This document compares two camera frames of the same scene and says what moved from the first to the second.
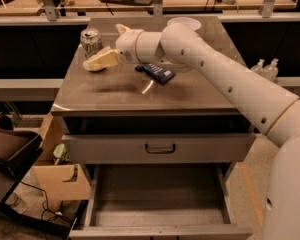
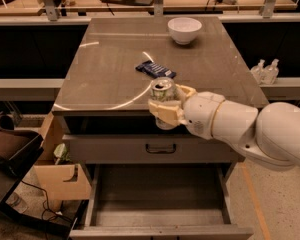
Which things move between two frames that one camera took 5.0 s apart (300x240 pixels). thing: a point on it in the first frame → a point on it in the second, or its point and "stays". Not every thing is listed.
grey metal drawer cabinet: [153, 151] stays
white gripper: [127, 46] → [199, 113]
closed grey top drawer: [157, 148] stays
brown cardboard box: [54, 180] stays
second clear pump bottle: [271, 71] stays
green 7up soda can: [92, 42] → [164, 88]
